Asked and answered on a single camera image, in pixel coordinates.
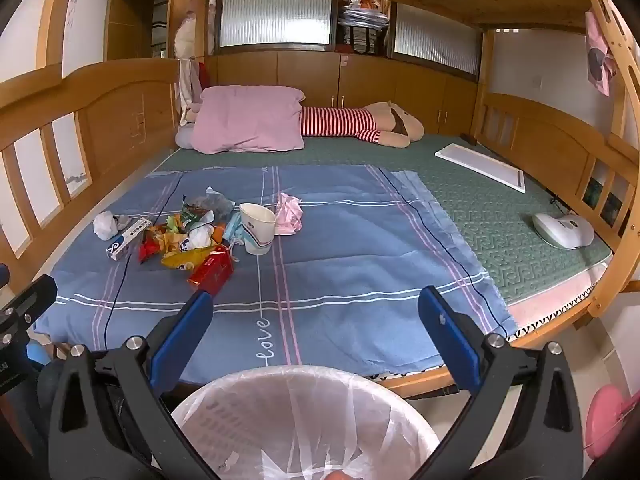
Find white plush toy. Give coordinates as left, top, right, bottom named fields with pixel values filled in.
left=175, top=102, right=203, bottom=149

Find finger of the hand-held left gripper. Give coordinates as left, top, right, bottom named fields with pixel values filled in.
left=0, top=265, right=59, bottom=346

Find wooden wall cabinet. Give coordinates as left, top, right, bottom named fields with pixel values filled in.
left=207, top=50, right=482, bottom=136

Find red orange snack wrapper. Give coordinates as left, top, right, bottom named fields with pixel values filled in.
left=139, top=227, right=171, bottom=264

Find stack of folded bags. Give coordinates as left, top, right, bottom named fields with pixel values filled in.
left=336, top=0, right=391, bottom=56

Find white bin with clear bag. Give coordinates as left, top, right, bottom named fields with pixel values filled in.
left=170, top=365, right=442, bottom=480

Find red carton box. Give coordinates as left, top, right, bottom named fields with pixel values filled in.
left=187, top=252, right=235, bottom=295

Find blue checked blanket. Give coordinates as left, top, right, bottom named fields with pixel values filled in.
left=32, top=162, right=518, bottom=378

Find white oval appliance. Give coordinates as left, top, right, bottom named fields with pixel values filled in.
left=531, top=211, right=596, bottom=251

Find wooden bunk bed frame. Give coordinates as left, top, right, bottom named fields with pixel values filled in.
left=0, top=0, right=640, bottom=396

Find green patterned bed mat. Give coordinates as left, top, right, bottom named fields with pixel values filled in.
left=145, top=132, right=613, bottom=306

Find crumpled white tissue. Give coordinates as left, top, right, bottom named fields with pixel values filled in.
left=187, top=222, right=216, bottom=250
left=93, top=211, right=120, bottom=240

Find pink pillow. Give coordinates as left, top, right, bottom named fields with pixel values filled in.
left=190, top=85, right=307, bottom=155

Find orange bread packet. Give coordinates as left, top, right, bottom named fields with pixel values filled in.
left=160, top=244, right=221, bottom=272

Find pink fan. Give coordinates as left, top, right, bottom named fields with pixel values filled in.
left=585, top=382, right=639, bottom=461

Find white flat board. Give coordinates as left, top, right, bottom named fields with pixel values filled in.
left=434, top=143, right=527, bottom=193

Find striped plush toy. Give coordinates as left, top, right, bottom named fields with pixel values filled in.
left=300, top=101, right=426, bottom=150

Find ribbed glass window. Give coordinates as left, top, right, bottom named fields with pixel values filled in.
left=220, top=0, right=333, bottom=49
left=395, top=4, right=481, bottom=76

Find dark green crumpled wrapper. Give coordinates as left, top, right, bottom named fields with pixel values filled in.
left=181, top=187, right=236, bottom=223

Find white blue toothpaste box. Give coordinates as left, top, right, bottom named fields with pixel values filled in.
left=106, top=217, right=153, bottom=262

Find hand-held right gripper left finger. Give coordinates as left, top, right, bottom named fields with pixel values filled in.
left=47, top=288, right=217, bottom=480

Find white paper cup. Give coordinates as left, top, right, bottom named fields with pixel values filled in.
left=239, top=203, right=277, bottom=256

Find blue face mask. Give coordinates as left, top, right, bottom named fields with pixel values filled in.
left=222, top=212, right=247, bottom=264

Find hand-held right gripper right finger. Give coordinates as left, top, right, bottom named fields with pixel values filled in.
left=417, top=285, right=586, bottom=480

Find crumpled pink white wrapper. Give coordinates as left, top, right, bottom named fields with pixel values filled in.
left=274, top=192, right=305, bottom=237

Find white hanging cloth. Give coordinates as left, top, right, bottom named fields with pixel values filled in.
left=172, top=12, right=202, bottom=111

